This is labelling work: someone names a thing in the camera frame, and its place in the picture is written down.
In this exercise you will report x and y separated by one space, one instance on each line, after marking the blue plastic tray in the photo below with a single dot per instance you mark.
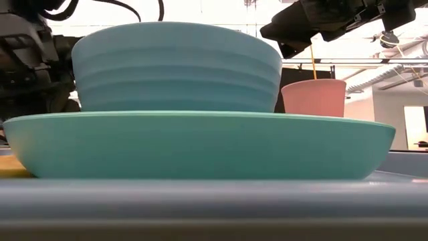
214 201

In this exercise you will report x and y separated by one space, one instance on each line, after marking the silver corrugated duct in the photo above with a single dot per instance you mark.
378 78

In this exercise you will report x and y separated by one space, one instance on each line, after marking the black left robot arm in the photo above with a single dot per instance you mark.
20 5

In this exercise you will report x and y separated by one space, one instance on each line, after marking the blue ribbed bowl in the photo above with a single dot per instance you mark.
177 67

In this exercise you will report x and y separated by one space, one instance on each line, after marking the dark hanging ceiling fixture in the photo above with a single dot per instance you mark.
389 40

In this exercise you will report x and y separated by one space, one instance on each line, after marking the teal plate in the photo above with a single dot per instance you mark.
200 147

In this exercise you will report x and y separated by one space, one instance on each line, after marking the yellow cloth napkin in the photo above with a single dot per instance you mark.
11 167

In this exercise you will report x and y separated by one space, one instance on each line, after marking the pink cup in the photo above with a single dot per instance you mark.
314 98

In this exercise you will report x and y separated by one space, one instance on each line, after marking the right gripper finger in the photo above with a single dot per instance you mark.
287 33

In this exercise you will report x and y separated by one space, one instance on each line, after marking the grey horizontal rail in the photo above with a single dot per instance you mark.
351 61

